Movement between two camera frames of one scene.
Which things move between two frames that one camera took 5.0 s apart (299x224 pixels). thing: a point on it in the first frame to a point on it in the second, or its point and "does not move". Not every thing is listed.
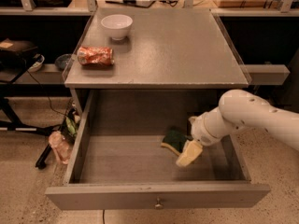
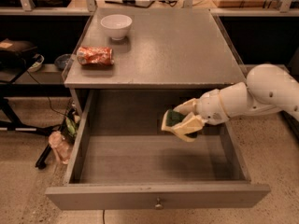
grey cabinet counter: [164, 49] does not move
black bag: [17, 55] does not move
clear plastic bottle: [61, 147] does not move
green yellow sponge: [175, 140] to [171, 118]
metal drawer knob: [159, 205] does not move
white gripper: [201, 132] to [209, 106]
